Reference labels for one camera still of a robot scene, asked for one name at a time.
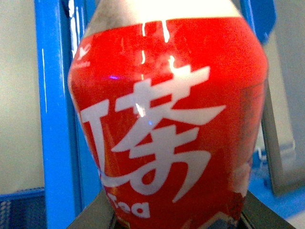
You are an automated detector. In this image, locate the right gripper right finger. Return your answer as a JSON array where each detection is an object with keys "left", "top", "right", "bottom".
[{"left": 239, "top": 191, "right": 295, "bottom": 229}]

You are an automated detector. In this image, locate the blue plastic crate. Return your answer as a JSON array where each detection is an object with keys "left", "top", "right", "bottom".
[{"left": 0, "top": 187, "right": 47, "bottom": 229}]

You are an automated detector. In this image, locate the red iced tea bottle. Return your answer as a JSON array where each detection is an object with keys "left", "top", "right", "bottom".
[{"left": 69, "top": 0, "right": 268, "bottom": 229}]

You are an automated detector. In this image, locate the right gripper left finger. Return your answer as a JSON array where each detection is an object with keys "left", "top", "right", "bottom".
[{"left": 67, "top": 190, "right": 116, "bottom": 229}]

